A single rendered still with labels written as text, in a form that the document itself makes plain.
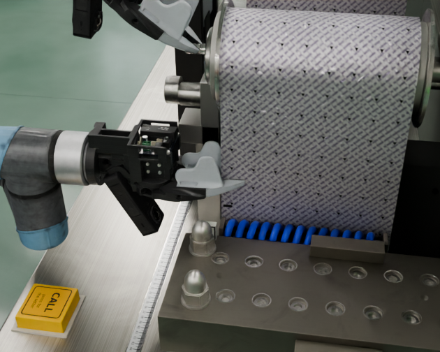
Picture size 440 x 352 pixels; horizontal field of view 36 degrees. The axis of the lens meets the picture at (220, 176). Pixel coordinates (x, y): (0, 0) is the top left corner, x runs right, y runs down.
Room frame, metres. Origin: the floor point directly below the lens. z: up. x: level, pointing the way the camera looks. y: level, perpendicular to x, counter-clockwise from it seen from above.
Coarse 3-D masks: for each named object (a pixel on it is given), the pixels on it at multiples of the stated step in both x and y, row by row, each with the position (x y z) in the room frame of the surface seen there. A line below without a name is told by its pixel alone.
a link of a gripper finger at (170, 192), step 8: (168, 184) 0.74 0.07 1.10; (176, 184) 0.74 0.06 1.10; (152, 192) 0.73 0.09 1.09; (160, 192) 0.73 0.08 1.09; (168, 192) 0.72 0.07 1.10; (176, 192) 0.72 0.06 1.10; (184, 192) 0.72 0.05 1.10; (192, 192) 0.73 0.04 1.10; (200, 192) 0.72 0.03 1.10; (168, 200) 0.72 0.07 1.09; (176, 200) 0.72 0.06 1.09; (184, 200) 0.72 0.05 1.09
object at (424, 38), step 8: (216, 16) 0.81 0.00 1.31; (216, 24) 0.79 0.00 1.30; (424, 24) 0.77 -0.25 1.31; (216, 32) 0.78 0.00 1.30; (424, 32) 0.75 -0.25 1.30; (216, 40) 0.77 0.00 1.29; (424, 40) 0.74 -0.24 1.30; (424, 48) 0.73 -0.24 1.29; (424, 56) 0.73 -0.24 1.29; (424, 64) 0.72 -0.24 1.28; (424, 72) 0.72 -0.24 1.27; (424, 80) 0.71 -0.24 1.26; (416, 88) 0.71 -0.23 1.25; (416, 96) 0.72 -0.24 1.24; (416, 104) 0.72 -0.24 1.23; (416, 112) 0.73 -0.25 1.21
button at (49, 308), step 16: (32, 288) 0.72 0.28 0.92; (48, 288) 0.72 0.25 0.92; (64, 288) 0.72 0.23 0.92; (32, 304) 0.69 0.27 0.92; (48, 304) 0.69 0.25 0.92; (64, 304) 0.69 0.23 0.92; (16, 320) 0.67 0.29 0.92; (32, 320) 0.66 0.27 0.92; (48, 320) 0.66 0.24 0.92; (64, 320) 0.67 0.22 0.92
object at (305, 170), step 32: (224, 128) 0.75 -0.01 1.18; (256, 128) 0.74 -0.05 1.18; (288, 128) 0.74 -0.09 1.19; (320, 128) 0.73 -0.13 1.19; (352, 128) 0.72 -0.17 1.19; (384, 128) 0.71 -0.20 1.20; (224, 160) 0.75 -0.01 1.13; (256, 160) 0.74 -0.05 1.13; (288, 160) 0.73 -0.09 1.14; (320, 160) 0.73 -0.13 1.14; (352, 160) 0.72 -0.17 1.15; (384, 160) 0.71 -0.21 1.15; (256, 192) 0.74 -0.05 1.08; (288, 192) 0.73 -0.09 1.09; (320, 192) 0.73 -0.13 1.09; (352, 192) 0.72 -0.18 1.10; (384, 192) 0.71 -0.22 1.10; (320, 224) 0.73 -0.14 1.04; (352, 224) 0.72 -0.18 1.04; (384, 224) 0.71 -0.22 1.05
